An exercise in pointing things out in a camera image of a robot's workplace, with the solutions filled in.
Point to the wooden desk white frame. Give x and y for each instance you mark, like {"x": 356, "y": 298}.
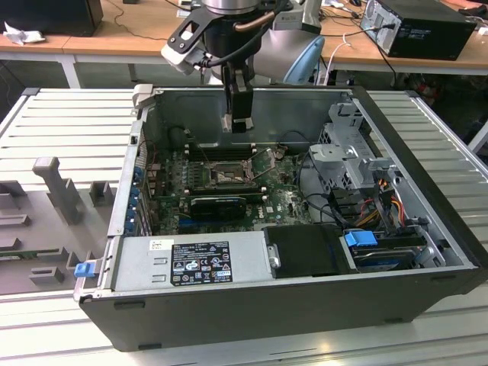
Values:
{"x": 366, "y": 57}
{"x": 114, "y": 34}

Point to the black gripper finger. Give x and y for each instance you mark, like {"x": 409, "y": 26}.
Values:
{"x": 242, "y": 106}
{"x": 228, "y": 91}

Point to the grey plastic parts rack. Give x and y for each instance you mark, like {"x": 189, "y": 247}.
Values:
{"x": 45, "y": 236}

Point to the silver power supply unit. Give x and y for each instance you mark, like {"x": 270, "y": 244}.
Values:
{"x": 133, "y": 267}

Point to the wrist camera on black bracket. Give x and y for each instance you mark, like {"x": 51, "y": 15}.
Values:
{"x": 179, "y": 57}

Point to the black and grey PC case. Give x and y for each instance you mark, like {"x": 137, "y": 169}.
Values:
{"x": 267, "y": 316}

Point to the hard disk in blue carrier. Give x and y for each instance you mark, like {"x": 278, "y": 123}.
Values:
{"x": 381, "y": 259}

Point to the black desktop computer tower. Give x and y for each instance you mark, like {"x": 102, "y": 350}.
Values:
{"x": 431, "y": 38}

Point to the blue plastic case latch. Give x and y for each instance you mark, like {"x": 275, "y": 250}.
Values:
{"x": 84, "y": 270}

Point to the black plastic bay shroud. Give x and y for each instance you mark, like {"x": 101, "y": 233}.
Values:
{"x": 305, "y": 248}

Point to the green RAM stick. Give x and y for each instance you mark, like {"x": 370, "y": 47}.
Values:
{"x": 228, "y": 191}
{"x": 26, "y": 255}

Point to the RAM slot with white clips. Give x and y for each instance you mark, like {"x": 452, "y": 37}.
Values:
{"x": 221, "y": 145}
{"x": 263, "y": 197}
{"x": 221, "y": 151}

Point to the black graphics card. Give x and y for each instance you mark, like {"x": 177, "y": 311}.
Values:
{"x": 217, "y": 207}

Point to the crumpled white paper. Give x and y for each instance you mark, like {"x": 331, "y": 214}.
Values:
{"x": 23, "y": 35}

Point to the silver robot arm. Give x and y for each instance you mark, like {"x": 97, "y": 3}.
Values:
{"x": 274, "y": 53}

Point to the green motherboard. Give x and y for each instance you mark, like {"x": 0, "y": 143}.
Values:
{"x": 282, "y": 213}

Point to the black equipment box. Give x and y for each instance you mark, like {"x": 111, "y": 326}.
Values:
{"x": 49, "y": 17}

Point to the round silver coin battery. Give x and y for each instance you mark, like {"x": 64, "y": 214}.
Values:
{"x": 281, "y": 154}

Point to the CPU socket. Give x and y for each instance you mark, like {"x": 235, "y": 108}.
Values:
{"x": 210, "y": 171}

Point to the perforated metal drive cage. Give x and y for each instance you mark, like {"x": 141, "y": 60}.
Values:
{"x": 335, "y": 152}

